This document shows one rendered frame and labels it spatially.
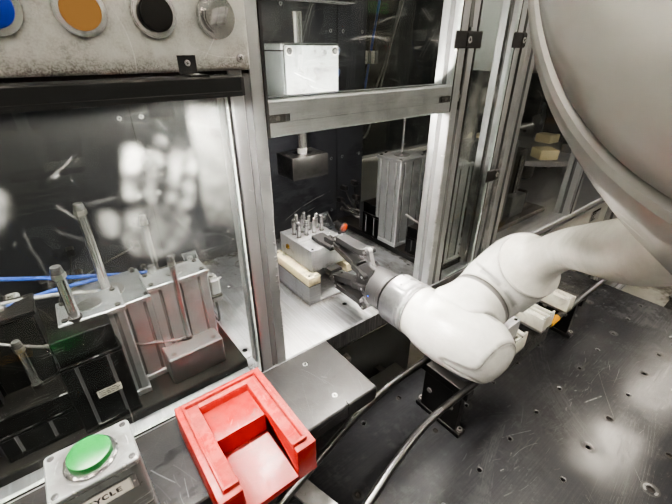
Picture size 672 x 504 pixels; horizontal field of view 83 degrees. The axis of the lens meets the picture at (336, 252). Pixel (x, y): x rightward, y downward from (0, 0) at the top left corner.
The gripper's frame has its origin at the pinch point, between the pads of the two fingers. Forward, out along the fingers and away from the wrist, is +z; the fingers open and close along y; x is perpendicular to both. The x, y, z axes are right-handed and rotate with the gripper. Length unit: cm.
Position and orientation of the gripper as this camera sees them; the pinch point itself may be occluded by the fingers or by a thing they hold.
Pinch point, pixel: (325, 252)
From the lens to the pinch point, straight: 81.6
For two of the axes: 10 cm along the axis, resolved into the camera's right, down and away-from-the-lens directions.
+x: -7.9, 2.9, -5.4
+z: -6.1, -3.7, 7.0
